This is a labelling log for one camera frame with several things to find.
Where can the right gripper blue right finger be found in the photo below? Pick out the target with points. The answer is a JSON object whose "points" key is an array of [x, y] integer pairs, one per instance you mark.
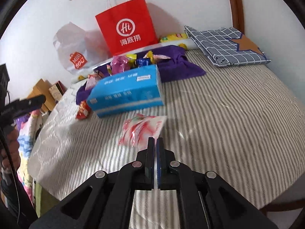
{"points": [[161, 163]]}

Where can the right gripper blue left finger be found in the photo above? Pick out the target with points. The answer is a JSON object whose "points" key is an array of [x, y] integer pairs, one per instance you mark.
{"points": [[149, 163]]}

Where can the pink white candy packet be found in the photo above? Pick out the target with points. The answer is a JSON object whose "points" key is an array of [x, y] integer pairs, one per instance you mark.
{"points": [[137, 130]]}

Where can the red snack packet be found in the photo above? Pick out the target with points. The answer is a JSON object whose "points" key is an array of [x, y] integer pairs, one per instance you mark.
{"points": [[83, 111]]}

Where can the person's left hand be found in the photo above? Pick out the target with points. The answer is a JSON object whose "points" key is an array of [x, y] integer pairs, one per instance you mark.
{"points": [[13, 147]]}

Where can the colourful cartoon blanket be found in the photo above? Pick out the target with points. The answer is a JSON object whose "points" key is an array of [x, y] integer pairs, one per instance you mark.
{"points": [[29, 127]]}

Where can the blue tissue pack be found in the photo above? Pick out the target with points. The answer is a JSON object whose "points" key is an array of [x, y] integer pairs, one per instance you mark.
{"points": [[131, 90]]}

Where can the pink grain chips bag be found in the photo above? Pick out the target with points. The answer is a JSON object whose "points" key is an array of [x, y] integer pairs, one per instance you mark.
{"points": [[92, 80]]}

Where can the white Miniso plastic bag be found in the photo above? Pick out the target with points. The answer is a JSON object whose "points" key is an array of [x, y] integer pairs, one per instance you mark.
{"points": [[79, 50]]}

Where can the striped grey mattress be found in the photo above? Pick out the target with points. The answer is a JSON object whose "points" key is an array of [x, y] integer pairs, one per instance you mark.
{"points": [[241, 122]]}

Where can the purple towel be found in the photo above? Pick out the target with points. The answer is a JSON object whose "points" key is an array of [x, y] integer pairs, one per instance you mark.
{"points": [[175, 69]]}

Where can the dark blue snack packet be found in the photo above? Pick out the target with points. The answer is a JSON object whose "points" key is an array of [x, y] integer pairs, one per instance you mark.
{"points": [[141, 62]]}

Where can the pale pink small packet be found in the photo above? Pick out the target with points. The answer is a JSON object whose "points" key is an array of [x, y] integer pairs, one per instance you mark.
{"points": [[159, 57]]}

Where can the magenta snack bag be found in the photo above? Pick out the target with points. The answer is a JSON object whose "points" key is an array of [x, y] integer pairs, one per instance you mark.
{"points": [[120, 64]]}

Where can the yellow chips packet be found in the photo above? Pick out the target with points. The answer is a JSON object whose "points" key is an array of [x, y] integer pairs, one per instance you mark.
{"points": [[149, 55]]}

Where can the yellow green snack bag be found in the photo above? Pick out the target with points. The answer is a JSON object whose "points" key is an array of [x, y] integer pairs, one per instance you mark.
{"points": [[173, 37]]}

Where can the grey checked folded cloth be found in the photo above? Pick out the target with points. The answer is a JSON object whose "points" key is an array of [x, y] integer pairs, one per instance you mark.
{"points": [[227, 46]]}

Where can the red Haidilao paper bag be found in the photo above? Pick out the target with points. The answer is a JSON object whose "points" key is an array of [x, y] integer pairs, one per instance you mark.
{"points": [[127, 26]]}

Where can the wooden door frame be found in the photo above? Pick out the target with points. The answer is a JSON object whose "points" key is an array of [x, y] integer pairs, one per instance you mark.
{"points": [[237, 15]]}

